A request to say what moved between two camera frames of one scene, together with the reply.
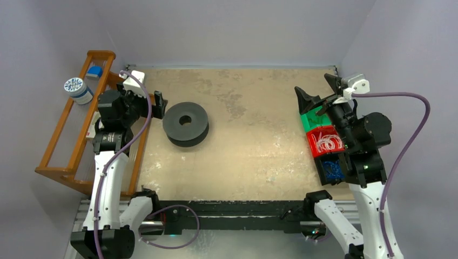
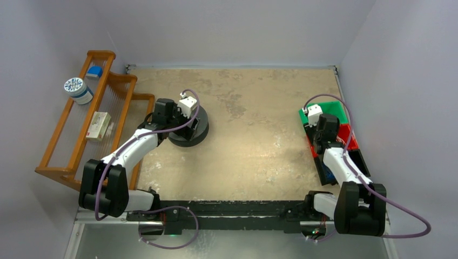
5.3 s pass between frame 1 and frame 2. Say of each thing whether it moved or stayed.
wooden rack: stayed
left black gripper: moved
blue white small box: stayed
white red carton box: stayed
